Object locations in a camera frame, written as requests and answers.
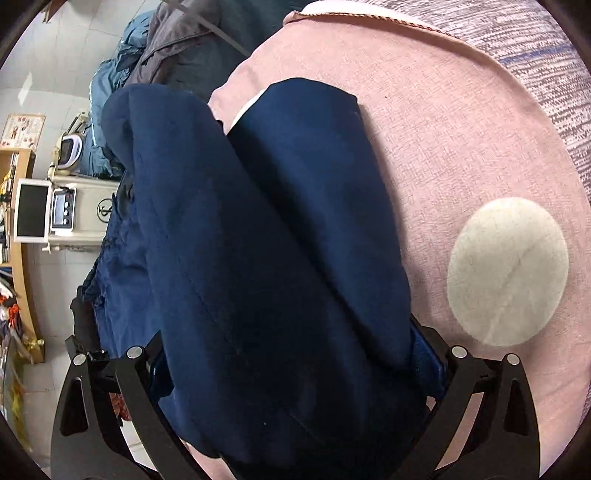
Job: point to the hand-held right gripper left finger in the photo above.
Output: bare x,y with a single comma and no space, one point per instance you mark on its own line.
138,383

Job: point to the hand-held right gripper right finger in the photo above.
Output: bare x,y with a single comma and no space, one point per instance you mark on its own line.
434,364

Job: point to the navy blue garment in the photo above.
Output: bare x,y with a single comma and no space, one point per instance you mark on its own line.
277,254

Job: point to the red cloth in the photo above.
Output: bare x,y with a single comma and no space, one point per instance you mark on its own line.
121,408

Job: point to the black ribbed sweater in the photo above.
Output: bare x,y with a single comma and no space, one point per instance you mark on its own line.
85,323

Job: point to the red gold ornaments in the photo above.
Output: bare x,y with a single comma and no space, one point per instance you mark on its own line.
14,314

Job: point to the wooden shelf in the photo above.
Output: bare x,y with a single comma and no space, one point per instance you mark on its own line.
23,277

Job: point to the beige machine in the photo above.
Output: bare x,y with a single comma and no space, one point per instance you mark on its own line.
92,203

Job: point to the white framed screen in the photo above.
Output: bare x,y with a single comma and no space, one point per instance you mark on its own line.
32,210

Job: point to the pink dotted blanket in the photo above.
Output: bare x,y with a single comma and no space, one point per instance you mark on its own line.
438,138

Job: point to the white handheld device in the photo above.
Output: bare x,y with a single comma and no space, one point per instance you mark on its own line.
69,150

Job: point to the light blue jacket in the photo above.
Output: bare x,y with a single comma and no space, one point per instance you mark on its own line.
104,92

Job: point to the grey knitted blanket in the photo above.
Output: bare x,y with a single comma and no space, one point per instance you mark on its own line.
531,46

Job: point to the grey jacket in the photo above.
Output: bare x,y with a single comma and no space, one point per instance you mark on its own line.
171,46

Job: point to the dark teal cloth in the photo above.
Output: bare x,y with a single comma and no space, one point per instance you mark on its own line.
258,23

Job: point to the wall poster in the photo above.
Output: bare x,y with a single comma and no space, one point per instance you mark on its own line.
23,129

